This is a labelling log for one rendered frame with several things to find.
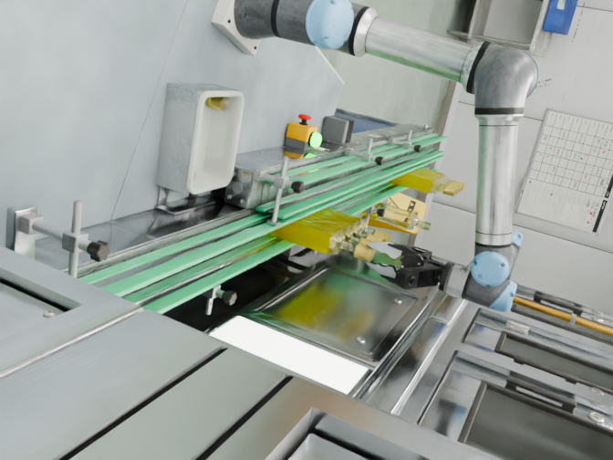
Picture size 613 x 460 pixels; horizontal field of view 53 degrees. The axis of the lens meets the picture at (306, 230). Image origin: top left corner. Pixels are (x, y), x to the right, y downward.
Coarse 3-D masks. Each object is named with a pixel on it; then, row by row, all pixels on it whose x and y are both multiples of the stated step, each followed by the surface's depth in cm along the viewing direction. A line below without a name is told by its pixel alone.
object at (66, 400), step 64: (128, 320) 54; (0, 384) 42; (64, 384) 44; (128, 384) 45; (192, 384) 47; (256, 384) 48; (320, 384) 50; (0, 448) 37; (64, 448) 38; (128, 448) 39; (192, 448) 40; (256, 448) 41; (320, 448) 45; (384, 448) 45; (448, 448) 45
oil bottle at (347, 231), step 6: (306, 216) 164; (312, 216) 165; (318, 222) 161; (324, 222) 162; (330, 222) 164; (336, 228) 159; (342, 228) 160; (348, 228) 162; (348, 234) 159; (348, 240) 159
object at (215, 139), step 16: (208, 96) 127; (224, 96) 132; (240, 96) 138; (208, 112) 141; (224, 112) 142; (240, 112) 140; (208, 128) 143; (224, 128) 142; (240, 128) 142; (192, 144) 128; (208, 144) 145; (224, 144) 143; (192, 160) 129; (208, 160) 146; (224, 160) 144; (192, 176) 130; (208, 176) 144; (224, 176) 145; (192, 192) 132
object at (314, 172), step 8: (424, 136) 285; (432, 136) 293; (440, 136) 296; (416, 144) 254; (424, 144) 260; (376, 152) 218; (384, 152) 219; (392, 152) 223; (400, 152) 229; (336, 160) 189; (344, 160) 192; (352, 160) 196; (360, 160) 197; (304, 168) 169; (312, 168) 171; (320, 168) 175; (328, 168) 177; (336, 168) 177; (344, 168) 179; (352, 168) 184; (288, 176) 157; (296, 176) 159; (304, 176) 159; (312, 176) 161; (320, 176) 163; (328, 176) 168; (304, 184) 154
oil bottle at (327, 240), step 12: (288, 228) 158; (300, 228) 157; (312, 228) 156; (324, 228) 157; (288, 240) 159; (300, 240) 157; (312, 240) 156; (324, 240) 154; (336, 240) 153; (324, 252) 155; (336, 252) 154
